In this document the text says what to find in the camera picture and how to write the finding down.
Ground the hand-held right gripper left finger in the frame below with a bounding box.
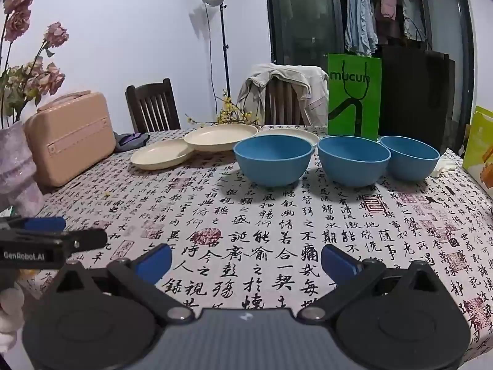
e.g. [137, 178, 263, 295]
[54, 244, 195, 324]

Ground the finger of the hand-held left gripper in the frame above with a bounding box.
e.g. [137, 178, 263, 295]
[65, 228, 108, 251]
[0, 216, 67, 236]

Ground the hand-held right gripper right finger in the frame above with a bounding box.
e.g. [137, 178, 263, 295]
[298, 244, 440, 324]

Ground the blue bowl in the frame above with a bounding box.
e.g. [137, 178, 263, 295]
[318, 135, 391, 188]
[379, 135, 440, 183]
[233, 136, 314, 186]

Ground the cream plate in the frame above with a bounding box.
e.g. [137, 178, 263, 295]
[254, 128, 321, 149]
[184, 124, 259, 152]
[130, 138, 196, 170]

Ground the person's left hand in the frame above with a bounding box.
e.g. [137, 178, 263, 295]
[0, 283, 24, 343]

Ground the calligraphy printed tablecloth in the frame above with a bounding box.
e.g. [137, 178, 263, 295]
[15, 125, 493, 355]

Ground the pink suitcase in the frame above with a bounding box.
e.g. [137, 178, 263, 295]
[24, 90, 116, 187]

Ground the grey and purple cloth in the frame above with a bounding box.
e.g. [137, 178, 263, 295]
[113, 132, 151, 153]

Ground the white glove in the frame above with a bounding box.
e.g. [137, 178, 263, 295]
[429, 160, 457, 178]

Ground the dark wooden chair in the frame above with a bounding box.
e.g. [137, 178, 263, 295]
[125, 78, 181, 134]

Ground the green paper bag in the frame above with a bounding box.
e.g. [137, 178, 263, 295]
[327, 53, 383, 142]

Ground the yellow flower branch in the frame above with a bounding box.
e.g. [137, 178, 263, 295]
[185, 89, 263, 129]

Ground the wooden chair under jacket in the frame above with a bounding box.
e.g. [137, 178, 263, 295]
[264, 77, 309, 126]

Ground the black paper bag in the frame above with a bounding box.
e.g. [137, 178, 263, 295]
[379, 19, 456, 153]

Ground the yellow-green snack box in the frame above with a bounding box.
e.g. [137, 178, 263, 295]
[462, 106, 493, 197]

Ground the dried pink rose bouquet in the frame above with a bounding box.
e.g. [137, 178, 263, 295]
[0, 0, 70, 128]

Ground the beige jacket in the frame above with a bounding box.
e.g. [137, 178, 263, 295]
[236, 64, 330, 126]

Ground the hanging light blue shirt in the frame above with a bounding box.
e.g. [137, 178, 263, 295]
[344, 0, 379, 56]

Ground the dark framed glass door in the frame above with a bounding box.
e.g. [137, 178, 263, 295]
[264, 0, 476, 155]

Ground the hanging white garment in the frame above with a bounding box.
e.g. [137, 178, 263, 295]
[397, 0, 426, 41]

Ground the hanging pink garment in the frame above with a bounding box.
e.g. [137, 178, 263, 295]
[379, 0, 397, 22]

